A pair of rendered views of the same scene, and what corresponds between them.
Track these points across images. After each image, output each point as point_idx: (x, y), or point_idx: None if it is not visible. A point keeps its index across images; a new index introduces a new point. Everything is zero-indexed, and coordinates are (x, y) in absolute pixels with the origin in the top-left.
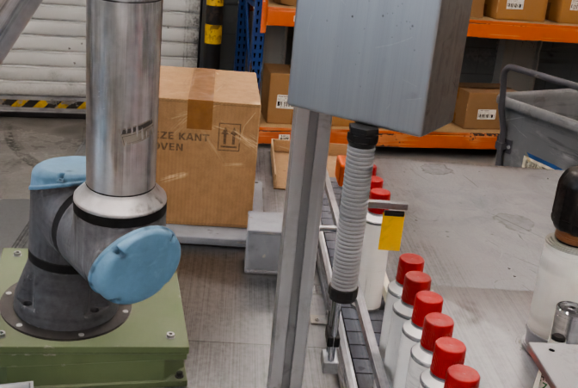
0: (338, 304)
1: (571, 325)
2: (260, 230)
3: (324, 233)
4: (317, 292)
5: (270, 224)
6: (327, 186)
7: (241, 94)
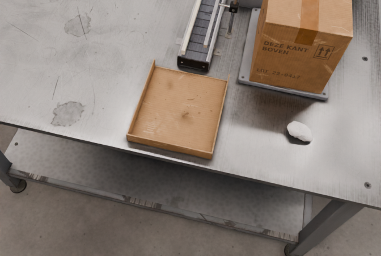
0: None
1: None
2: None
3: None
4: None
5: None
6: None
7: None
